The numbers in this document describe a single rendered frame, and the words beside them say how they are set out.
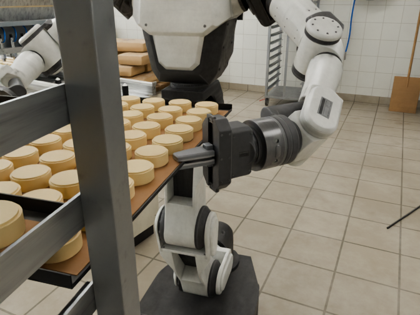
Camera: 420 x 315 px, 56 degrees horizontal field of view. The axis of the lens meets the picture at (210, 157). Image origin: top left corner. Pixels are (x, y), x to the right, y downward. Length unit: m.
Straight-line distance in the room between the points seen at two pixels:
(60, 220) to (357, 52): 5.29
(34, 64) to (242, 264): 1.21
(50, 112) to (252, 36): 5.53
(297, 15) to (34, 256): 0.80
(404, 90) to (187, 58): 4.36
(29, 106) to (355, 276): 2.02
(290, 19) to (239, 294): 1.13
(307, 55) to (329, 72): 0.09
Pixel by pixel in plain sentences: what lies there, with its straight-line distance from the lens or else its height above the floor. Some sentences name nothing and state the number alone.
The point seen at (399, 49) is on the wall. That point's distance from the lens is 5.48.
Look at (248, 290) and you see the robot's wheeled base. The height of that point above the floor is 0.17.
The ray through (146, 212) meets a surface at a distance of 2.23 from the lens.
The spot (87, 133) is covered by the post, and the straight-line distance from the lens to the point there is 0.31.
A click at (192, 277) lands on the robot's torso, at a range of 1.52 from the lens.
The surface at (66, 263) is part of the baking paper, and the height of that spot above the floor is 1.07.
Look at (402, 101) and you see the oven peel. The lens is 5.29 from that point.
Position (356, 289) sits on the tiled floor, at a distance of 2.11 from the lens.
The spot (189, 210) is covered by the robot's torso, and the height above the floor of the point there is 0.69.
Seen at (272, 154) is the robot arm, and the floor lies 1.07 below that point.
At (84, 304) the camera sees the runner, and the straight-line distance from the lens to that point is 0.38.
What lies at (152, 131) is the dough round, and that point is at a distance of 0.69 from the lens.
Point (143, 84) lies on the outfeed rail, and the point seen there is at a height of 0.89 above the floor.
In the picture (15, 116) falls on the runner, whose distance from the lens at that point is 0.27.
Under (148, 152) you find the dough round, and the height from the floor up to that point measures 1.09.
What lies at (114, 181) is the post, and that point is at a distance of 0.32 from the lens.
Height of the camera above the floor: 1.31
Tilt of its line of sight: 22 degrees down
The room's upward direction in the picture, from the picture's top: straight up
